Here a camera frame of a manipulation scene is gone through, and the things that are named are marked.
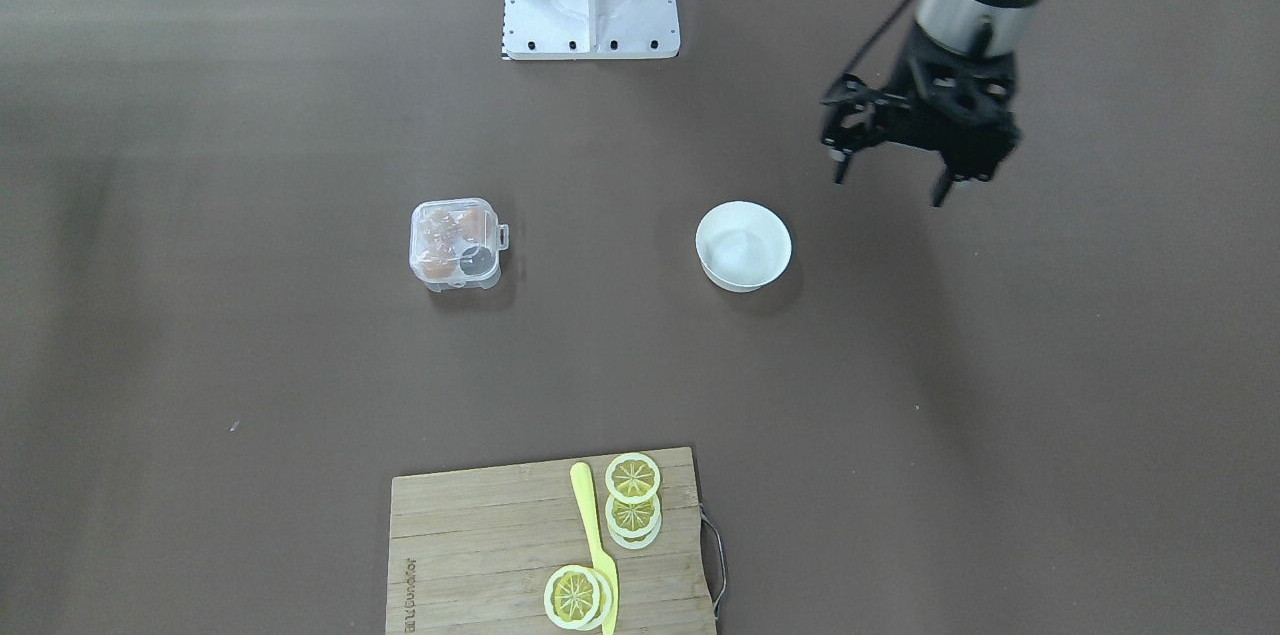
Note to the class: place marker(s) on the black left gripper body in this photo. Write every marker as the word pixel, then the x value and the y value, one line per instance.
pixel 893 120

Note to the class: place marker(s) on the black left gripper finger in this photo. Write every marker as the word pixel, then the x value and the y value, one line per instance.
pixel 942 186
pixel 856 119

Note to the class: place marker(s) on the clear plastic egg box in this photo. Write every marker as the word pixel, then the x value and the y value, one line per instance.
pixel 478 264

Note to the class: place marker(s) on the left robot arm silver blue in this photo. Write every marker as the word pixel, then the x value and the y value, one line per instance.
pixel 979 27

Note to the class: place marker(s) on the light brown egg in box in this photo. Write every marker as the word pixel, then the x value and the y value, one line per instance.
pixel 437 264

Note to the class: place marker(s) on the white round bowl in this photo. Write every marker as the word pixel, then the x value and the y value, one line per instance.
pixel 743 246

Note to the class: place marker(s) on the yellow plastic knife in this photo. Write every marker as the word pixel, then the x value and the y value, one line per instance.
pixel 583 485

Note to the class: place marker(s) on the lemon slice mid board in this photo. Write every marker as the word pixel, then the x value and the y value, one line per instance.
pixel 578 598

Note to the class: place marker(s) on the wooden cutting board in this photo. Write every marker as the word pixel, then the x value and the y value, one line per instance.
pixel 470 551

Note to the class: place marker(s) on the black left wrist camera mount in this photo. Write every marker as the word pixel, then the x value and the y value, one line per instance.
pixel 973 98

